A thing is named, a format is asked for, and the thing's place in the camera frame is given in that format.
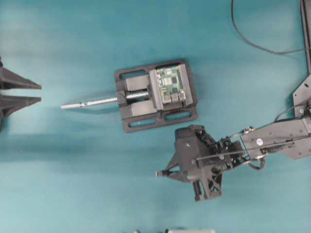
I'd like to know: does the black frame rail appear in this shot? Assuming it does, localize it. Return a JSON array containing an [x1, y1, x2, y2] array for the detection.
[[300, 0, 311, 74]]

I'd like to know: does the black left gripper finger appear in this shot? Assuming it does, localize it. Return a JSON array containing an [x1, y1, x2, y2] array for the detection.
[[0, 67, 41, 89], [0, 95, 41, 129]]

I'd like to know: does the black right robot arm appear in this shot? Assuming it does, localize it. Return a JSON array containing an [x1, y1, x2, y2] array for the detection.
[[156, 77, 311, 201]]

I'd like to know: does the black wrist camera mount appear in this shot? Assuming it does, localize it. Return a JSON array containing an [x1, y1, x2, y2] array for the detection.
[[174, 128, 200, 171]]

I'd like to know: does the black cable on table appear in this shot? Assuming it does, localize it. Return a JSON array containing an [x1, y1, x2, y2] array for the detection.
[[230, 0, 307, 54]]

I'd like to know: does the green Raspberry Pi board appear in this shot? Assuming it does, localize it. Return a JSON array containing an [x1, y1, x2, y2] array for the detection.
[[155, 66, 186, 104]]

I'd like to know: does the black machine vise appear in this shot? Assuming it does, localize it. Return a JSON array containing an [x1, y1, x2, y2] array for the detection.
[[114, 59, 198, 133]]

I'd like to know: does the silver vise lead screw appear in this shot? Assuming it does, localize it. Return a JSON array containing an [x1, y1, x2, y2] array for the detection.
[[60, 91, 149, 109]]

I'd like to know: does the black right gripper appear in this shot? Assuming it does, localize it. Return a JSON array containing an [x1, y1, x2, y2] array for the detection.
[[165, 125, 243, 201]]

